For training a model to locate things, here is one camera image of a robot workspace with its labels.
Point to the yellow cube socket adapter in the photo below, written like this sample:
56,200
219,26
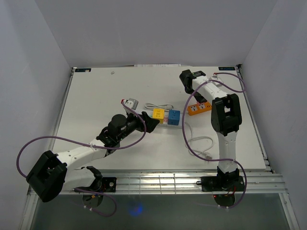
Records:
158,114

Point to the blue cube socket adapter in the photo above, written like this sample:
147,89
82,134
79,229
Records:
173,117

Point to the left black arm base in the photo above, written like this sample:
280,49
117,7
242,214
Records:
104,184

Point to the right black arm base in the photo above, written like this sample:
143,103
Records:
211,184

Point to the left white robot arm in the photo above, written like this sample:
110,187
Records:
47,177

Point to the aluminium rail frame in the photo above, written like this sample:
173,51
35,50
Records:
179,183

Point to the blue corner label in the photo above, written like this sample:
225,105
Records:
226,68
83,70

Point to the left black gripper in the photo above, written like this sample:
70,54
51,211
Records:
150,123

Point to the right blue corner label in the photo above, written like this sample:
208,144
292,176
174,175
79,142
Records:
226,68

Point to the orange power strip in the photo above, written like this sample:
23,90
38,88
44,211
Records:
199,108

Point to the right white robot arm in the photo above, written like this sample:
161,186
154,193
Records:
225,119

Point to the white multicolour power strip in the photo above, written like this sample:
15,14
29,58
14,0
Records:
164,124

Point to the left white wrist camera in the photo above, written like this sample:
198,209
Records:
130,103

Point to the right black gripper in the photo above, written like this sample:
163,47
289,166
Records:
201,99

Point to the left blue corner label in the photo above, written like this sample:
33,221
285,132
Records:
83,70

